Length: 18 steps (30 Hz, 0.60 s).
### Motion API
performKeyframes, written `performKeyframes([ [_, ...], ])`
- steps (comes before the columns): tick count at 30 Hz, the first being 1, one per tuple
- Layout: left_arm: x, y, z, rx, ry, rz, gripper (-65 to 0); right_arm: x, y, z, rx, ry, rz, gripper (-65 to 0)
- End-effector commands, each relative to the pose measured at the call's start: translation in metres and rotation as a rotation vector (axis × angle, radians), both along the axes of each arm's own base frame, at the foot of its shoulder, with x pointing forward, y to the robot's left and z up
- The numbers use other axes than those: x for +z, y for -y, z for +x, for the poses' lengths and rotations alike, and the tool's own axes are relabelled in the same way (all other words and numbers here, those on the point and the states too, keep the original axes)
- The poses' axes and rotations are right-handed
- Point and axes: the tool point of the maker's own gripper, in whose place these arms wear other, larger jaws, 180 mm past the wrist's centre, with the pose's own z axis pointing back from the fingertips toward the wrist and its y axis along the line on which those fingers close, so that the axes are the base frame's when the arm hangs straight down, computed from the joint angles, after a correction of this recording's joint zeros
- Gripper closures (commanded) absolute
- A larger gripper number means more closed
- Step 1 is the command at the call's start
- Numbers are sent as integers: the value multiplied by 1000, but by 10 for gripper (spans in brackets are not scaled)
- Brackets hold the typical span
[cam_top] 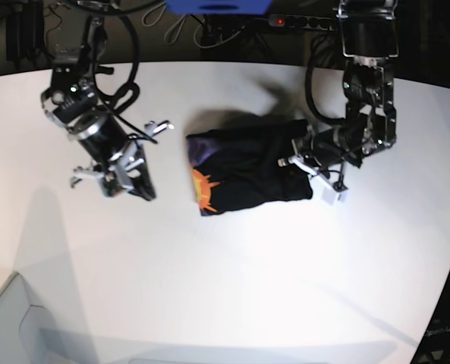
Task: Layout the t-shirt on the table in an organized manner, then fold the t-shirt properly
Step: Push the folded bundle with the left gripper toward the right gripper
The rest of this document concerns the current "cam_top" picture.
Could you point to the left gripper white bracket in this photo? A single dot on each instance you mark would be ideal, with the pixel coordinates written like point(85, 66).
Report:
point(306, 158)

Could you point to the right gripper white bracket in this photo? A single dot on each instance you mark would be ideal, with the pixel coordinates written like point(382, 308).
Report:
point(118, 162)

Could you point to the black t-shirt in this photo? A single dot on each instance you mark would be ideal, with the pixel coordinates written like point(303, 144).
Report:
point(237, 168)

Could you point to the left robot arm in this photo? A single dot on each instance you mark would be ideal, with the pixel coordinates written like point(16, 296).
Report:
point(369, 45)

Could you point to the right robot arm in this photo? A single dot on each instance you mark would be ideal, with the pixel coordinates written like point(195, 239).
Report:
point(92, 118)

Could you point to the black power strip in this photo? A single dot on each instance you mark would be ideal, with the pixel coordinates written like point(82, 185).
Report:
point(299, 22)

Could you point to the blue box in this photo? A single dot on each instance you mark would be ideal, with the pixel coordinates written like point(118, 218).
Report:
point(218, 6)

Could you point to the white tray corner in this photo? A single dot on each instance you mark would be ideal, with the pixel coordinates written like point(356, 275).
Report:
point(29, 332)

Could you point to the black device on floor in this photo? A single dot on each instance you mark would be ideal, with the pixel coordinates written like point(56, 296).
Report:
point(24, 33)

